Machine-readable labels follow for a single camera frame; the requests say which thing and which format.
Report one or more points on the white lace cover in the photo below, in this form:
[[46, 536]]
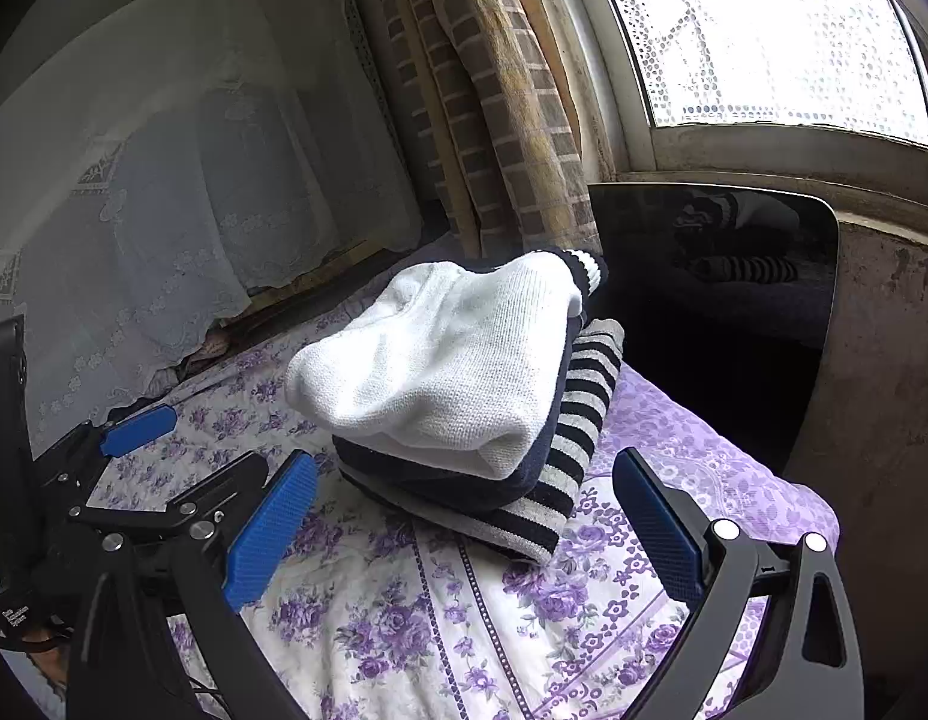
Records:
[[171, 202]]

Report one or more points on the white sweater with black trim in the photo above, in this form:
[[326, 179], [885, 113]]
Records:
[[449, 375]]

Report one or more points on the navy knit garment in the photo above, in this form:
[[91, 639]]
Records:
[[434, 486]]

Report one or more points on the purple floral bedsheet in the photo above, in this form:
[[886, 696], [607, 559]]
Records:
[[434, 637]]

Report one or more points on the window with dotted film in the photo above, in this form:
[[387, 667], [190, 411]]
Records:
[[771, 30]]

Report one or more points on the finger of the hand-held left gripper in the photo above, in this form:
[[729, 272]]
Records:
[[224, 484], [137, 429]]

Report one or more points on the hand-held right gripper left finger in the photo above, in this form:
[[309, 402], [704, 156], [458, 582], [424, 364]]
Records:
[[272, 532]]

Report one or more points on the black glossy panel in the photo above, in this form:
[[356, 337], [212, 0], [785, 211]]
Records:
[[734, 390]]

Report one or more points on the black and white striped garment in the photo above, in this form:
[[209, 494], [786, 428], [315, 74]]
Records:
[[576, 424]]

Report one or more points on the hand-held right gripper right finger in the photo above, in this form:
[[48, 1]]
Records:
[[659, 529]]

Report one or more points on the brick pattern curtain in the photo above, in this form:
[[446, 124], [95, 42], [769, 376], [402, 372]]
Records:
[[509, 127]]

